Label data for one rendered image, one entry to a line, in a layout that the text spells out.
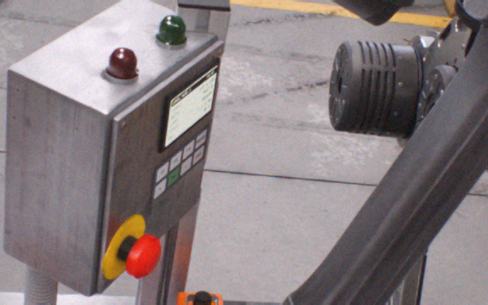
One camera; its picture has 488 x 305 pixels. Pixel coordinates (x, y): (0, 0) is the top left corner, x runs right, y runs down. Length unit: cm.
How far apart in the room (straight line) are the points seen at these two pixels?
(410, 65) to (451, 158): 118
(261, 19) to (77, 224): 324
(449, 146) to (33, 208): 34
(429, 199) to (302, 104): 279
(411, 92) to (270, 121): 155
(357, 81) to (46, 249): 113
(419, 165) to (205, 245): 214
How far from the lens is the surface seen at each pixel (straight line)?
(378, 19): 114
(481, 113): 79
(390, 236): 81
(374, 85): 193
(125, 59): 80
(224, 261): 288
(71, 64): 82
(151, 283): 106
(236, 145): 332
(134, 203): 86
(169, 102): 83
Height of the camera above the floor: 191
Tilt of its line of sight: 35 degrees down
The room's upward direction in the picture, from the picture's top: 11 degrees clockwise
